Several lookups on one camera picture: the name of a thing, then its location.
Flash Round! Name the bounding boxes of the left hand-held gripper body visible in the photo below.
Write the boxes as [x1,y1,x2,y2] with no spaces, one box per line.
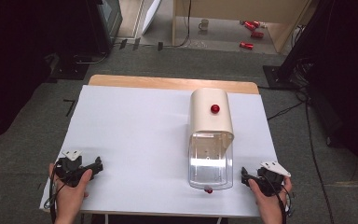
[55,149,88,188]

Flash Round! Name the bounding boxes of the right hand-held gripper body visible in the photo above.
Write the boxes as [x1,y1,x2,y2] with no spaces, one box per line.
[256,161,292,198]

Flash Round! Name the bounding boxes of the cream and clear bread box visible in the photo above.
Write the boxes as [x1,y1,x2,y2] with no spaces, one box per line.
[187,88,235,194]

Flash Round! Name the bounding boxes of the person's right hand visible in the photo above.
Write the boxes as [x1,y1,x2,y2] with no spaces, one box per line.
[248,176,293,218]

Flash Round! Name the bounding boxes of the person's left hand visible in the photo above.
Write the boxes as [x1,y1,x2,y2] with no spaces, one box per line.
[48,163,93,217]

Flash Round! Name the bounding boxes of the white board sheet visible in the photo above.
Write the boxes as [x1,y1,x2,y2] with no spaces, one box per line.
[39,85,278,218]

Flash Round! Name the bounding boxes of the black tape mark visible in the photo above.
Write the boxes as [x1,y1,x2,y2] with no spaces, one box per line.
[62,98,76,118]

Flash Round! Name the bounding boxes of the wooden table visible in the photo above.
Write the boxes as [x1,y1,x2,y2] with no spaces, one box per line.
[88,74,260,95]

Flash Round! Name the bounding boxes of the dark curtain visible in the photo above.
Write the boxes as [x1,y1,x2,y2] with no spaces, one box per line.
[304,0,358,188]
[0,0,102,148]

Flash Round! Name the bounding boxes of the black stand with base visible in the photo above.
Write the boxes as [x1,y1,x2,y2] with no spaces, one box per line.
[262,0,337,91]

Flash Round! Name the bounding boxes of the dark monitor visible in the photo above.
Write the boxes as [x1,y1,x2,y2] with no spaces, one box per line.
[86,0,124,54]

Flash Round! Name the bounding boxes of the grey mug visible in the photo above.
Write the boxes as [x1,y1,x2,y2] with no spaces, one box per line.
[198,18,210,32]

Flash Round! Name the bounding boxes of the white panel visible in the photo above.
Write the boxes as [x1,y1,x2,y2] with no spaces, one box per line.
[141,0,163,35]

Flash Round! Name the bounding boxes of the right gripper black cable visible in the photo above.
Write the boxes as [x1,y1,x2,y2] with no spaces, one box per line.
[262,174,296,224]

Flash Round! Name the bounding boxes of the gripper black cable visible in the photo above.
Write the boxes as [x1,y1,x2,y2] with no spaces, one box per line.
[43,160,68,224]
[262,174,296,224]

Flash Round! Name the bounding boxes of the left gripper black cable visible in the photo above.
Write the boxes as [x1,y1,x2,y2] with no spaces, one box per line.
[43,160,68,224]

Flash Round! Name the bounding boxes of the black floor cable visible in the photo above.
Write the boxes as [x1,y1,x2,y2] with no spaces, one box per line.
[266,88,337,224]

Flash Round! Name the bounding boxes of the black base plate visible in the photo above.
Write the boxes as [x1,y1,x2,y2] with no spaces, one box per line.
[48,57,90,81]

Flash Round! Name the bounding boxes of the black hanging cable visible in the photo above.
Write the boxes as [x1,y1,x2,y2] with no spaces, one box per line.
[162,0,193,49]

